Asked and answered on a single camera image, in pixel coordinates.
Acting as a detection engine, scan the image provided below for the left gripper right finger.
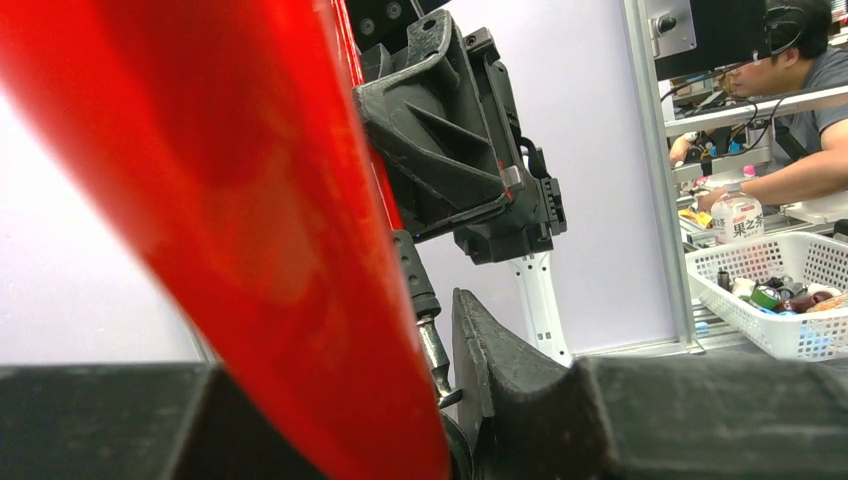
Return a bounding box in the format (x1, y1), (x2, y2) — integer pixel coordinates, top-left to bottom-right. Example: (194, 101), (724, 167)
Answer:
(452, 289), (847, 479)

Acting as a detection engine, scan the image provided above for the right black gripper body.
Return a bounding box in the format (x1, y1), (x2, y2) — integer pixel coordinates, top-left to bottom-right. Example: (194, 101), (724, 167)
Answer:
(347, 1), (567, 265)

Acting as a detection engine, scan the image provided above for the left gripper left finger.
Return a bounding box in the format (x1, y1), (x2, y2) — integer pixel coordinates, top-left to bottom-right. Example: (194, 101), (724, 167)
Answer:
(1, 363), (320, 479)

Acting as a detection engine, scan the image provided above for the red hose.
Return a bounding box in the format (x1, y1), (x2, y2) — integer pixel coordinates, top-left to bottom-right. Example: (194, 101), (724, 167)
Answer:
(0, 0), (473, 480)

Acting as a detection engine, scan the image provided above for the black computer monitor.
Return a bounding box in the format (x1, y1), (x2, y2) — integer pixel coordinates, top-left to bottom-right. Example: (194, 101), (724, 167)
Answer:
(644, 0), (771, 80)

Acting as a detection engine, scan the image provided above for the plastic water bottle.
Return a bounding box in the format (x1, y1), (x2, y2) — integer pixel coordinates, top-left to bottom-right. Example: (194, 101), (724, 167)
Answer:
(710, 182), (765, 245)

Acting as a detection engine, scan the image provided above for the white plastic basket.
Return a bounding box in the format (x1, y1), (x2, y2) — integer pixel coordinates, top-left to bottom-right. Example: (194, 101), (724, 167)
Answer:
(685, 232), (847, 361)

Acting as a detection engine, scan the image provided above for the seated person grey shirt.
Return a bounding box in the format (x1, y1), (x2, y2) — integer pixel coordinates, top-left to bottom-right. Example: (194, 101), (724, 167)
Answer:
(728, 1), (847, 207)

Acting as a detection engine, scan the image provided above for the aluminium frame post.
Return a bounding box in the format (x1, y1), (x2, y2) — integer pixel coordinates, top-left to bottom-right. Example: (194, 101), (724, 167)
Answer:
(621, 1), (705, 355)

